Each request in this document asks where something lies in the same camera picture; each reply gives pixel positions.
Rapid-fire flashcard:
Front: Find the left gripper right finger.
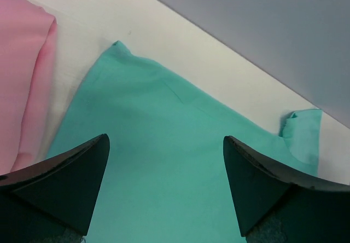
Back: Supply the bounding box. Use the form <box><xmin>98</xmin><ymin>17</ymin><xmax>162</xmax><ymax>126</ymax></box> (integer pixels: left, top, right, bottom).
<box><xmin>223</xmin><ymin>136</ymin><xmax>349</xmax><ymax>242</ymax></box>

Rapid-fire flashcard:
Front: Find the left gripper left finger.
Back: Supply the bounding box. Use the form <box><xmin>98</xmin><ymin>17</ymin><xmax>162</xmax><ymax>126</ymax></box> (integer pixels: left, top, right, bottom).
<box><xmin>1</xmin><ymin>134</ymin><xmax>109</xmax><ymax>242</ymax></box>

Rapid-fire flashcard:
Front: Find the mint green t shirt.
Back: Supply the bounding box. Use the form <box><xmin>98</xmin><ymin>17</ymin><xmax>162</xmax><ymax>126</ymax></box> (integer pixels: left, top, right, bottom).
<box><xmin>48</xmin><ymin>42</ymin><xmax>322</xmax><ymax>242</ymax></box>

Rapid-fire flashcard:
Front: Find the folded pink t shirt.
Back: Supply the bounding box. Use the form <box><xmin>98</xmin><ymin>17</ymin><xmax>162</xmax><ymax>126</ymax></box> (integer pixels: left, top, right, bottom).
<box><xmin>1</xmin><ymin>0</ymin><xmax>57</xmax><ymax>175</ymax></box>

